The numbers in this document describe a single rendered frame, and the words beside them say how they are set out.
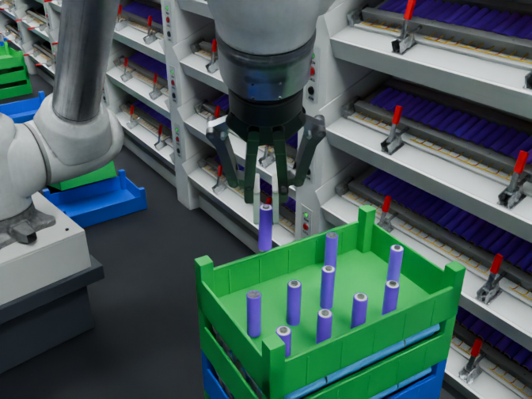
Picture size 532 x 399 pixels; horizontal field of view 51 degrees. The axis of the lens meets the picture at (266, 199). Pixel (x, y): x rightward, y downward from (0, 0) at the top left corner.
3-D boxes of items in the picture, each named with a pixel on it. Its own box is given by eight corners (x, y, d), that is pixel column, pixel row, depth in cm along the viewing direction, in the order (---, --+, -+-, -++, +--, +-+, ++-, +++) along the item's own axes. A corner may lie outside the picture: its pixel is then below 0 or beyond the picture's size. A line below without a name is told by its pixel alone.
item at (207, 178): (298, 267, 152) (283, 233, 144) (191, 184, 196) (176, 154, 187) (351, 222, 158) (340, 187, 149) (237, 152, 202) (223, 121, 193)
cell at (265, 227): (262, 252, 75) (264, 210, 72) (255, 245, 77) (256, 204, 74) (274, 248, 76) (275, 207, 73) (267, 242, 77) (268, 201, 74)
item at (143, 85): (175, 123, 193) (158, 90, 185) (110, 81, 237) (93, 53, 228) (222, 92, 199) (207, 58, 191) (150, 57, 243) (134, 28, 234)
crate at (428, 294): (270, 403, 64) (271, 351, 60) (196, 305, 79) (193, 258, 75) (457, 315, 77) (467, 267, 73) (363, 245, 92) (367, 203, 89)
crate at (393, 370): (270, 450, 67) (270, 403, 64) (199, 347, 83) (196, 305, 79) (448, 358, 81) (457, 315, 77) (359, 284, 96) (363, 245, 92)
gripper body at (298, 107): (220, 101, 52) (226, 165, 60) (311, 100, 52) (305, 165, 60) (223, 50, 57) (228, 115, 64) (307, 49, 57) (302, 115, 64)
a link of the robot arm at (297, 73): (320, 57, 47) (315, 108, 52) (313, -6, 53) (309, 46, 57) (212, 58, 47) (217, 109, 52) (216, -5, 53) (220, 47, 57)
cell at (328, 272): (324, 311, 77) (327, 273, 74) (317, 304, 78) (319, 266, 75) (335, 307, 78) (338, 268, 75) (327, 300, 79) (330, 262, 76)
